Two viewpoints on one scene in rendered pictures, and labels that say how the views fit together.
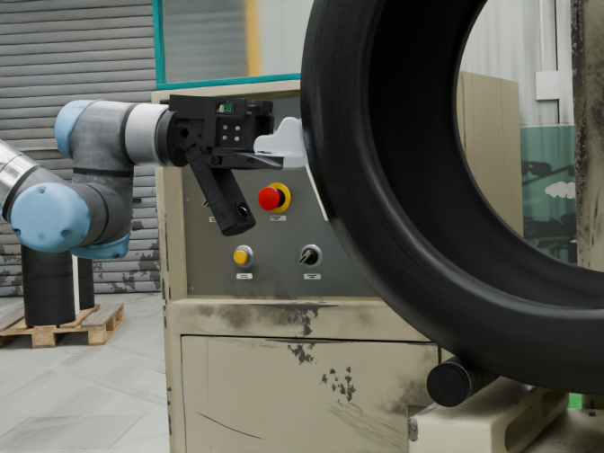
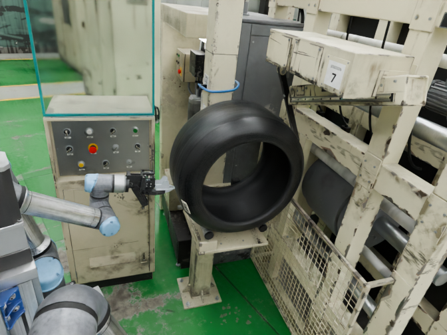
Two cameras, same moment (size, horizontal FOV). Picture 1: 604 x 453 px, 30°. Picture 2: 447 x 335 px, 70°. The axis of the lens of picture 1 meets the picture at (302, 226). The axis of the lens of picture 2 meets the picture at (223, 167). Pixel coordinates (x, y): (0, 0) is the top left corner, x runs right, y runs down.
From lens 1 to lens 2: 108 cm
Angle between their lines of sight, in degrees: 51
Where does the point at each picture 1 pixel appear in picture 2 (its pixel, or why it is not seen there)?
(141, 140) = (120, 189)
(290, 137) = (165, 185)
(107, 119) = (106, 184)
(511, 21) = not seen: outside the picture
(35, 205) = (110, 226)
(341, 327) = not seen: hidden behind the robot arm
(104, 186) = (105, 201)
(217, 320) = (76, 185)
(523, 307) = (232, 224)
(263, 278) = (88, 169)
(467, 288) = (221, 223)
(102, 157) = (104, 193)
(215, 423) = not seen: hidden behind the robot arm
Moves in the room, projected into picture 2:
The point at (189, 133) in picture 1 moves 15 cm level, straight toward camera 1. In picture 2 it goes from (133, 184) to (155, 200)
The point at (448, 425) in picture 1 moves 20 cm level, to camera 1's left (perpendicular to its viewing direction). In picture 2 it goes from (209, 242) to (174, 262)
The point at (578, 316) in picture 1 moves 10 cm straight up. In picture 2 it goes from (242, 224) to (245, 207)
